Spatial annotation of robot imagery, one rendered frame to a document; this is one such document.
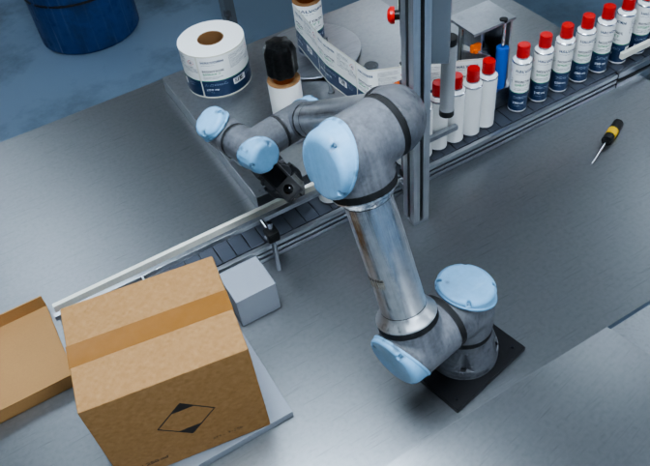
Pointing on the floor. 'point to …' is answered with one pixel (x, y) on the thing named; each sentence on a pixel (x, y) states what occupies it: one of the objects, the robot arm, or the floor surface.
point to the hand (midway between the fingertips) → (301, 194)
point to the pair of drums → (80, 13)
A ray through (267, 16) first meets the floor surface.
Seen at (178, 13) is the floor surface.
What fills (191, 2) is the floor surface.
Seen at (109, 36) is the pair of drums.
